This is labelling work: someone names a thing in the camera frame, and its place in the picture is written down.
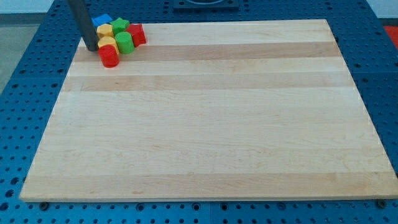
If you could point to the blue cube block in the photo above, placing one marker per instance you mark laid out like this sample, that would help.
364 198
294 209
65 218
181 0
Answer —
102 19

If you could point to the wooden board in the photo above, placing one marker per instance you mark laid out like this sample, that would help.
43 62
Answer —
212 111

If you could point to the green cylinder block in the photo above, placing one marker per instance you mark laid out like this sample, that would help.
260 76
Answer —
124 42

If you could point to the red star block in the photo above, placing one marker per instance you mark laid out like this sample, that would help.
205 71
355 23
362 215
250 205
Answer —
137 34

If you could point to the red cylinder block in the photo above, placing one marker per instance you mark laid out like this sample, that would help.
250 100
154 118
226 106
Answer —
109 56

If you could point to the yellow heart block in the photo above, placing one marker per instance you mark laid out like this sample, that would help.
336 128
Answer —
107 40

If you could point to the green star block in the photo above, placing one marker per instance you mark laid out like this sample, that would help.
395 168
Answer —
119 25

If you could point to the yellow hexagon block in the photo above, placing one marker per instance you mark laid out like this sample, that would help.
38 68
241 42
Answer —
105 30

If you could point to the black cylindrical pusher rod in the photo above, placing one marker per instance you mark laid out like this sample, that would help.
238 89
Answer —
84 23

